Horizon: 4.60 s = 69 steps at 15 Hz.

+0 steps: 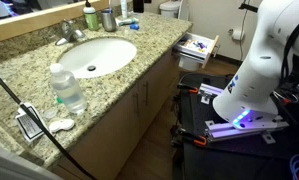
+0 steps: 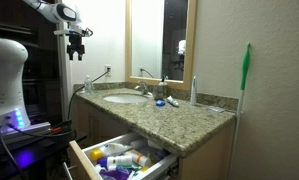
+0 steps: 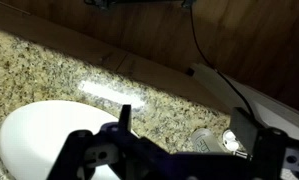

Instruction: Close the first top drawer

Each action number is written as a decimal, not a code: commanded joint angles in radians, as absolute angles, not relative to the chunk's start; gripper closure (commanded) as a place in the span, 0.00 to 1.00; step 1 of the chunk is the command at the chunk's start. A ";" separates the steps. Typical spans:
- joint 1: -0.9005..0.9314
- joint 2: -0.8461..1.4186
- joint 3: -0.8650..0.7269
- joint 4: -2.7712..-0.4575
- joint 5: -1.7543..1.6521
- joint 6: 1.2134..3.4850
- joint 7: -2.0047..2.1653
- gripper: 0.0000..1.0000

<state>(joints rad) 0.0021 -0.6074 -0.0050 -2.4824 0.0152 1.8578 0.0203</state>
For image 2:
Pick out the wooden vanity with granite counter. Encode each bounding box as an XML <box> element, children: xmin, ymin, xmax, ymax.
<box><xmin>70</xmin><ymin>81</ymin><xmax>239</xmax><ymax>180</ymax></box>

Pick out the wooden vanity drawer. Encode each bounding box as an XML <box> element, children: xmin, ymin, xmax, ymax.
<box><xmin>68</xmin><ymin>131</ymin><xmax>180</xmax><ymax>180</ymax></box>

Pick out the white bottle blue cap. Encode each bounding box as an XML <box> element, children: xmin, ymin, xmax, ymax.
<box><xmin>96</xmin><ymin>154</ymin><xmax>134</xmax><ymax>170</ymax></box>

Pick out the white electric toothbrush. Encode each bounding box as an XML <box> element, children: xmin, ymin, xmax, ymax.
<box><xmin>189</xmin><ymin>75</ymin><xmax>198</xmax><ymax>107</ymax></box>

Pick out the green handled mop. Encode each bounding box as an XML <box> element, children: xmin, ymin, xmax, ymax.
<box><xmin>226</xmin><ymin>42</ymin><xmax>253</xmax><ymax>180</ymax></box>

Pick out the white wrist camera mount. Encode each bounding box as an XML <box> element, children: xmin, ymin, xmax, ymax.
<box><xmin>53</xmin><ymin>23</ymin><xmax>94</xmax><ymax>38</ymax></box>

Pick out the black robot cart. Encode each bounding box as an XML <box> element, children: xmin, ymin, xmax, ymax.
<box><xmin>0</xmin><ymin>130</ymin><xmax>88</xmax><ymax>180</ymax></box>

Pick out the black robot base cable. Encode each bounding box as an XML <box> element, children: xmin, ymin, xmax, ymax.
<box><xmin>0</xmin><ymin>122</ymin><xmax>27</xmax><ymax>180</ymax></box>

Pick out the wood framed wall mirror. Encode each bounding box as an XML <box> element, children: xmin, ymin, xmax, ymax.
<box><xmin>124</xmin><ymin>0</ymin><xmax>199</xmax><ymax>91</ymax></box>

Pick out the white wall outlet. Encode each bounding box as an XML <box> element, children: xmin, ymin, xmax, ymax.
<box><xmin>104</xmin><ymin>64</ymin><xmax>113</xmax><ymax>78</ymax></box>

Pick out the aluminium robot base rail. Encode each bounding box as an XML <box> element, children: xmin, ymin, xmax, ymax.
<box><xmin>0</xmin><ymin>121</ymin><xmax>53</xmax><ymax>145</ymax></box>

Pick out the clear plastic water bottle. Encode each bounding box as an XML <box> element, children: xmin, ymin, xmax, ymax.
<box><xmin>83</xmin><ymin>74</ymin><xmax>95</xmax><ymax>95</ymax></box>

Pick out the clear plastic package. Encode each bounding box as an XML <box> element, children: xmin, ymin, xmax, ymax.
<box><xmin>207</xmin><ymin>105</ymin><xmax>226</xmax><ymax>114</ymax></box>

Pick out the purple packet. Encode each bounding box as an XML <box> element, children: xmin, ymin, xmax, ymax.
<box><xmin>98</xmin><ymin>167</ymin><xmax>134</xmax><ymax>180</ymax></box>

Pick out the chrome faucet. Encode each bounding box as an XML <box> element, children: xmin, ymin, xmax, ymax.
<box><xmin>134</xmin><ymin>80</ymin><xmax>154</xmax><ymax>98</ymax></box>

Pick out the black power cable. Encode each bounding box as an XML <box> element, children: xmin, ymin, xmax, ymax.
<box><xmin>66</xmin><ymin>68</ymin><xmax>111</xmax><ymax>123</ymax></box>

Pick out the white oval sink basin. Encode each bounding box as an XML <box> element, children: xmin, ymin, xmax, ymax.
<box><xmin>103</xmin><ymin>93</ymin><xmax>149</xmax><ymax>105</ymax></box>

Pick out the white orange tube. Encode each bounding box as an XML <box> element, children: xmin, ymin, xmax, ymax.
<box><xmin>125</xmin><ymin>148</ymin><xmax>153</xmax><ymax>168</ymax></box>

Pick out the white bottle yellow cap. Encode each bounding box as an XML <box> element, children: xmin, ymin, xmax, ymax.
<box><xmin>89</xmin><ymin>142</ymin><xmax>132</xmax><ymax>162</ymax></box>

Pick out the white toothpaste tube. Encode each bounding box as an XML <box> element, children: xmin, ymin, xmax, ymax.
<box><xmin>165</xmin><ymin>95</ymin><xmax>180</xmax><ymax>108</ymax></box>

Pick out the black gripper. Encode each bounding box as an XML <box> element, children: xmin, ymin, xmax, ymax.
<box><xmin>66</xmin><ymin>33</ymin><xmax>87</xmax><ymax>62</ymax></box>

